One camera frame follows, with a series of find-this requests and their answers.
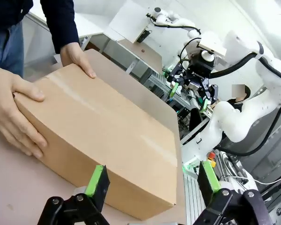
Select grey ribbed metal plate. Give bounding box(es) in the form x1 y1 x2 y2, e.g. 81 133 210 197
184 174 207 220

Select person's right hand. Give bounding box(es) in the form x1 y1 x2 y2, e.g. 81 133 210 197
0 65 49 158

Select grey aluminium frame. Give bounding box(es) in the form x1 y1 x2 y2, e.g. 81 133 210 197
146 70 178 106

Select black corrugated cable hose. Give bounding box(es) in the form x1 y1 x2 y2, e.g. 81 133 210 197
209 41 281 157

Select person's left forearm navy sleeve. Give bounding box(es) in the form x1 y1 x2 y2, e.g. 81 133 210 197
40 0 80 54

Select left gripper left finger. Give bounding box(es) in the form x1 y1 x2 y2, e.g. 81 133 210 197
37 165 118 225

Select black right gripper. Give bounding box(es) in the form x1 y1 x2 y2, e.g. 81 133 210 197
166 53 219 113

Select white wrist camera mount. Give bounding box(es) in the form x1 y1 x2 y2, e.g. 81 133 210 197
200 50 215 63

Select white cardboard sheet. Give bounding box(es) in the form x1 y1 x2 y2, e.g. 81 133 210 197
104 0 155 44

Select white flat panel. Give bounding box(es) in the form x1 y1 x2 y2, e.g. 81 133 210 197
198 37 227 57

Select brown top side table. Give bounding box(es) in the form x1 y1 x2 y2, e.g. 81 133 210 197
118 38 163 75

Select person in blue jeans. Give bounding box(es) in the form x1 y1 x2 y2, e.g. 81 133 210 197
0 0 42 78

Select small black device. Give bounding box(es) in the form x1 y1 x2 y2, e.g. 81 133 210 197
137 29 153 43

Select red emergency stop button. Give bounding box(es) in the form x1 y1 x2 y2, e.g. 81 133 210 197
207 151 217 168

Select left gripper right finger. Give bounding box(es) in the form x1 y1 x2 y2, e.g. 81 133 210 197
194 160 271 225

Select brown cardboard box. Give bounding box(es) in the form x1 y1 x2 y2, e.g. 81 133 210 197
13 63 178 221

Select seated person in black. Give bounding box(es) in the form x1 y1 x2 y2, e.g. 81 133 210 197
226 84 251 111

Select person's left hand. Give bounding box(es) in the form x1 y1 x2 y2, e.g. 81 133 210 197
60 42 96 79

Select white side table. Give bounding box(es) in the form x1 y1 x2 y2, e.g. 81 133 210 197
28 11 106 51

